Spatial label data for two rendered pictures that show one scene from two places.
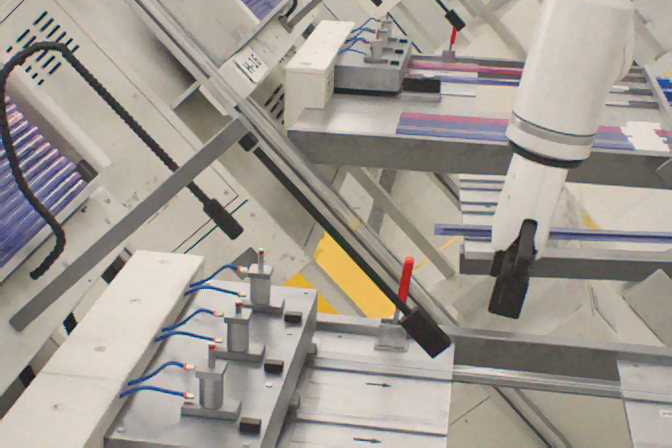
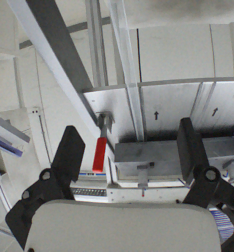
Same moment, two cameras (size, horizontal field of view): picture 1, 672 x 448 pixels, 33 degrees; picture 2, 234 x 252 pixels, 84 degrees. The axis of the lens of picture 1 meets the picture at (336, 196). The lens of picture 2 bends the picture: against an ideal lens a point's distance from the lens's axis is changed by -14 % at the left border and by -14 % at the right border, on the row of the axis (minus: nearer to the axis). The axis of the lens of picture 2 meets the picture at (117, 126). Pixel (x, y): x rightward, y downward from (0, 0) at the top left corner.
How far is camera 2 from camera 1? 1.17 m
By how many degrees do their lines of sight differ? 63
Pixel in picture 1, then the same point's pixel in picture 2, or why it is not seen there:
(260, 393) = (222, 159)
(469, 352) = (78, 81)
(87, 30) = (18, 197)
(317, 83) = not seen: outside the picture
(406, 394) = (164, 104)
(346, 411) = not seen: hidden behind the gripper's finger
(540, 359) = (54, 33)
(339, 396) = (171, 125)
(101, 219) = (125, 198)
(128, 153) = (19, 164)
